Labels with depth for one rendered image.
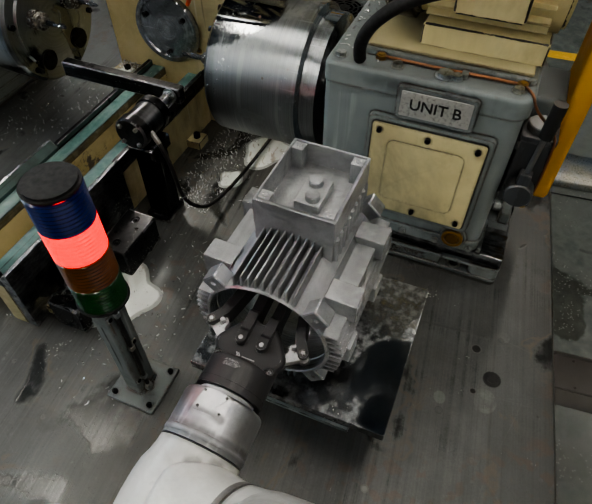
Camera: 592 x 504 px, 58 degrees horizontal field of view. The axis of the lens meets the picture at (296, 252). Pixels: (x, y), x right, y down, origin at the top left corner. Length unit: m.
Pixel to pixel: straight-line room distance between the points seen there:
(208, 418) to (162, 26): 0.89
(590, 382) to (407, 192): 1.20
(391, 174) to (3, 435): 0.70
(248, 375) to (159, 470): 0.12
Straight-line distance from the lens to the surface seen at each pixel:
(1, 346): 1.00
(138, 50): 1.32
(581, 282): 2.22
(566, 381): 1.90
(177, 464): 0.53
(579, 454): 1.85
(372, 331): 0.76
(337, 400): 0.70
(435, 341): 0.91
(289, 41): 0.89
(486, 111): 0.78
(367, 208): 0.67
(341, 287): 0.60
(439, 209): 0.89
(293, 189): 0.65
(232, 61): 0.92
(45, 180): 0.56
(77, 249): 0.58
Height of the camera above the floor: 1.55
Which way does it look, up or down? 49 degrees down
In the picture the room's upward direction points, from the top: straight up
